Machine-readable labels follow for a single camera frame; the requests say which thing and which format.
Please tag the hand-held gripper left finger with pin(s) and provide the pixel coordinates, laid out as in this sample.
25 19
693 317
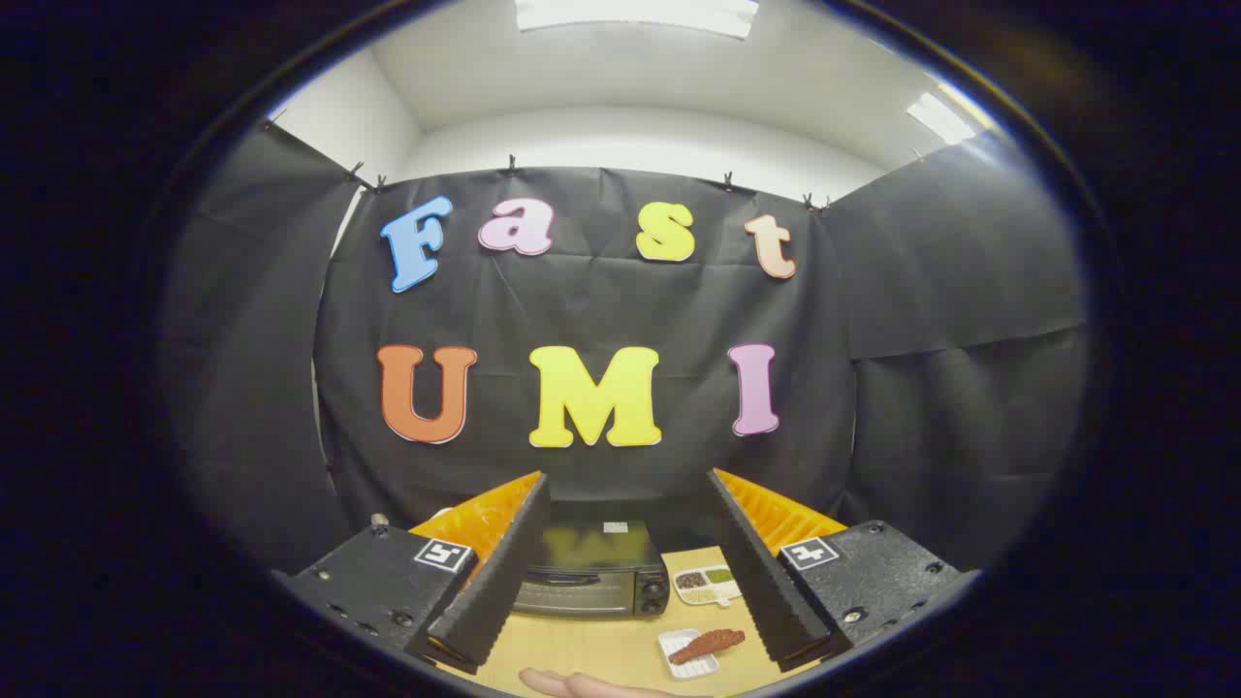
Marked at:
504 572

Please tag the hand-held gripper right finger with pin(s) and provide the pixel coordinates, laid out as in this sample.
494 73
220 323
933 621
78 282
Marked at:
761 582

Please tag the red-brown meat steak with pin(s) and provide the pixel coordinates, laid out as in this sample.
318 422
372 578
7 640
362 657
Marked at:
708 645

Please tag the black toaster oven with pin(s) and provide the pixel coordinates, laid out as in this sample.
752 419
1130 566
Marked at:
591 591

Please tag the white divided bean plate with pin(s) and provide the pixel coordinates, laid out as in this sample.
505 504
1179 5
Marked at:
706 586

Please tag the white rectangular tray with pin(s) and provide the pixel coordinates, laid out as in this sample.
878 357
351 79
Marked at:
700 669

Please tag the small ceiling light panel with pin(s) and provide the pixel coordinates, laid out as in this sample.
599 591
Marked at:
938 118

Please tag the large ceiling light panel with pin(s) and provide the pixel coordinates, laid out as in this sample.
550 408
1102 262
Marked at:
635 15

